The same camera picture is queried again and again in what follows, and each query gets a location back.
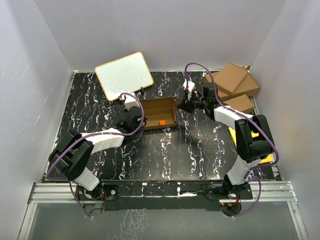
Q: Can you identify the cardboard box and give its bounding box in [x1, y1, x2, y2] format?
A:
[140, 96, 179, 130]
[212, 66, 260, 102]
[223, 94, 255, 114]
[214, 62, 248, 95]

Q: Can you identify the aluminium rail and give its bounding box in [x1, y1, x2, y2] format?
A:
[28, 180, 297, 203]

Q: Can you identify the yellow booklet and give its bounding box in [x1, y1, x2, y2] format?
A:
[228, 127, 273, 164]

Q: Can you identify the whiteboard with orange frame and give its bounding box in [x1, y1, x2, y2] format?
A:
[94, 52, 154, 102]

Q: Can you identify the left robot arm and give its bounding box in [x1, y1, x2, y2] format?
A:
[46, 106, 147, 200]

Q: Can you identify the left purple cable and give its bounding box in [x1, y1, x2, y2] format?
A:
[45, 92, 145, 218]

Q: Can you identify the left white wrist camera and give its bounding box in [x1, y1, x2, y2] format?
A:
[118, 94, 139, 110]

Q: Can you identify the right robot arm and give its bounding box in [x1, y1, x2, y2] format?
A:
[177, 80, 274, 199]

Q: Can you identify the black base frame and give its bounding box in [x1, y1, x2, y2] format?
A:
[102, 180, 253, 213]

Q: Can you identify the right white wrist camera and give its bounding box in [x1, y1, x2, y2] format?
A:
[182, 80, 195, 99]

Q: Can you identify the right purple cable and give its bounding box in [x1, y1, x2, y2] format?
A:
[184, 62, 280, 218]

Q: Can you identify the purple cable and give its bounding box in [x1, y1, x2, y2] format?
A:
[184, 62, 280, 218]
[45, 92, 145, 218]

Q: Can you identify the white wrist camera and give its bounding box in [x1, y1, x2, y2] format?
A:
[182, 80, 195, 99]
[118, 94, 139, 110]

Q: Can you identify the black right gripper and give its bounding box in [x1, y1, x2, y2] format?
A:
[177, 90, 208, 114]

